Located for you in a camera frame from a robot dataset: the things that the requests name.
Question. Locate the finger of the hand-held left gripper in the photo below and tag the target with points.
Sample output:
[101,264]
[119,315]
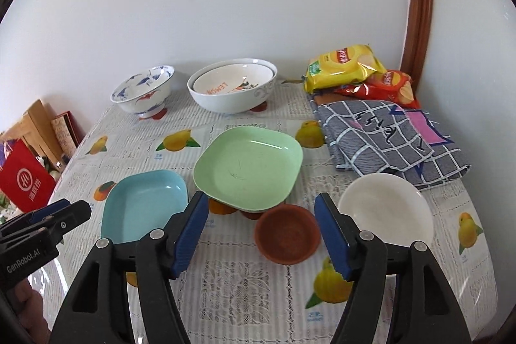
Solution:
[68,217]
[50,208]

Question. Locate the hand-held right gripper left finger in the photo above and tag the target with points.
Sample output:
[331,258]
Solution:
[189,237]

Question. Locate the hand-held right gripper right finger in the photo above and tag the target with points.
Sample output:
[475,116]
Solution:
[332,239]

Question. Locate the small brown bowl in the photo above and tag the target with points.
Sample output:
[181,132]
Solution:
[286,235]

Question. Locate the light blue rectangular plate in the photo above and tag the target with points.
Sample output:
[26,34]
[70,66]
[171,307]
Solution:
[141,203]

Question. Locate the plain white bowl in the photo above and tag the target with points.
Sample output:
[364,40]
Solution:
[387,207]

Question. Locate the green pink plate edge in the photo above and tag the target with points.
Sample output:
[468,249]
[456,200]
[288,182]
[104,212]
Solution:
[246,166]

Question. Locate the person's left hand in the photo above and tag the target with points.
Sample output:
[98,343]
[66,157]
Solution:
[30,307]

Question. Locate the red paper bag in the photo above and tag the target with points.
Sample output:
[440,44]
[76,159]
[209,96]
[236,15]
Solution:
[24,178]

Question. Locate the fruit print tablecloth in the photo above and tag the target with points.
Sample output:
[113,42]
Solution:
[242,287]

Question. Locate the dark red patterned box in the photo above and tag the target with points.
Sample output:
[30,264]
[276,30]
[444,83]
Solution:
[64,134]

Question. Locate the tan cardboard box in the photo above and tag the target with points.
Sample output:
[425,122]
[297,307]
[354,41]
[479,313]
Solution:
[38,122]

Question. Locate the grey checked cloth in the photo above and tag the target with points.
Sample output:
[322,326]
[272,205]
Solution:
[363,134]

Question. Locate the blue white crane bowl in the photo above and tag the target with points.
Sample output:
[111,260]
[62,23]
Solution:
[141,102]

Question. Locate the large white patterned bowl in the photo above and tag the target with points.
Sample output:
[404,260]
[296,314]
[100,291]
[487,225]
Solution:
[225,104]

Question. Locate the white bowl orange print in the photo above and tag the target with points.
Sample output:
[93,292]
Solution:
[217,84]

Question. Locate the red chips bag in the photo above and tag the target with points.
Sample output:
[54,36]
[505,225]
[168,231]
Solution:
[387,88]

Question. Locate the yellow chips bag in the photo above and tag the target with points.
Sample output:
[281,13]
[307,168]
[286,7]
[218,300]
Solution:
[342,66]

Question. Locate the brown wooden door frame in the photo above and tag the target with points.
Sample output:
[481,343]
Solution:
[419,5]

